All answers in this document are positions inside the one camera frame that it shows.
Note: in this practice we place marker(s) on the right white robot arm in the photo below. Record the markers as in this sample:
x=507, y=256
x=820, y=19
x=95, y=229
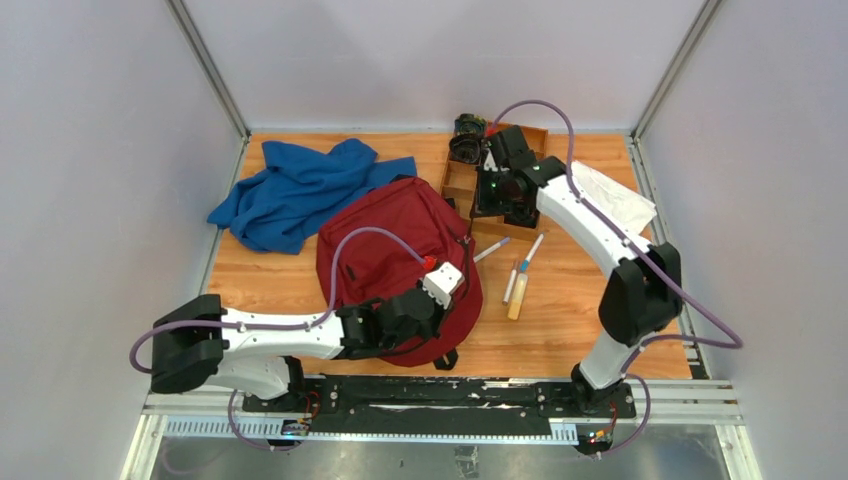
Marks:
x=641, y=296

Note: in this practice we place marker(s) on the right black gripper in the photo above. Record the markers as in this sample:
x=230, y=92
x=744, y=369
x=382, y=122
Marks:
x=484, y=206

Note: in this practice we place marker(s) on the brown capped white marker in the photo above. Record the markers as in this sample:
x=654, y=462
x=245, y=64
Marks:
x=510, y=283

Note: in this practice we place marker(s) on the wooden divided tray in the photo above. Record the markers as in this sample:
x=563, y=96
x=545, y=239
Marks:
x=459, y=184

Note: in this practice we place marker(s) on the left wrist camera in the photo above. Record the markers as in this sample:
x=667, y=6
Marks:
x=442, y=282

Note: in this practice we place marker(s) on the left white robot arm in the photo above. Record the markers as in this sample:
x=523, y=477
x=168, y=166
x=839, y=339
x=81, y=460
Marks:
x=203, y=343

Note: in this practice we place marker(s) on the purple capped white marker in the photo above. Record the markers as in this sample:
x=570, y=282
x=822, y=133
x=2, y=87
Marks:
x=491, y=249

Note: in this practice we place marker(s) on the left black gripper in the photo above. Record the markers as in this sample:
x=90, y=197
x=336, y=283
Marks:
x=448, y=312

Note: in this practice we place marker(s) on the white folded cloth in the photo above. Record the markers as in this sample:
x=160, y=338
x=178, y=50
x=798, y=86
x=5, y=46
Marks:
x=629, y=208

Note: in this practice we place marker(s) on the blue capped white marker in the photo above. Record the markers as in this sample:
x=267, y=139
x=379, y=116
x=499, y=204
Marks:
x=531, y=252

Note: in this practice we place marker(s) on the blue cloth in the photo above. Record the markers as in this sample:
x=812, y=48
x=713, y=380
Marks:
x=299, y=190

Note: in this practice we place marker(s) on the rolled dark tie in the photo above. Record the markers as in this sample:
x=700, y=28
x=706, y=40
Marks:
x=466, y=148

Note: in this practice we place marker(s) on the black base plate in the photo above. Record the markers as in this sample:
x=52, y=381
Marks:
x=442, y=406

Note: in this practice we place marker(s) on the red backpack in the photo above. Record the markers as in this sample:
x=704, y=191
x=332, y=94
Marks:
x=383, y=243

